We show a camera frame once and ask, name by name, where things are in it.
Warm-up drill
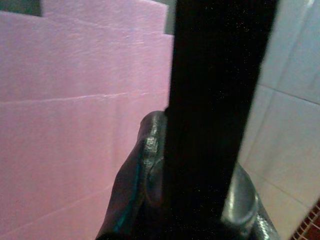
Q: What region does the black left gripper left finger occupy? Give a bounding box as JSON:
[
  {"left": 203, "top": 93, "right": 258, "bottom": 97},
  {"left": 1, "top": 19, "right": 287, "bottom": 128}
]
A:
[{"left": 95, "top": 110, "right": 168, "bottom": 240}]

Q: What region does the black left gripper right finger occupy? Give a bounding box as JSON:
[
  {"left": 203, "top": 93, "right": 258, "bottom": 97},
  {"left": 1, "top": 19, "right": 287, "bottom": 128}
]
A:
[{"left": 219, "top": 163, "right": 281, "bottom": 240}]

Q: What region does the red floor drain grate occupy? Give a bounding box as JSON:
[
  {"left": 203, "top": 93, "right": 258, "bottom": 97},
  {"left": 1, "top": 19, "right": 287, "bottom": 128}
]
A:
[{"left": 292, "top": 201, "right": 320, "bottom": 240}]

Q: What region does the pink foam sheet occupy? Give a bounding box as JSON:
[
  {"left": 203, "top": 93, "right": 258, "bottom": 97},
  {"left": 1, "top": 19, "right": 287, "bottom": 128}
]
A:
[{"left": 0, "top": 0, "right": 175, "bottom": 240}]

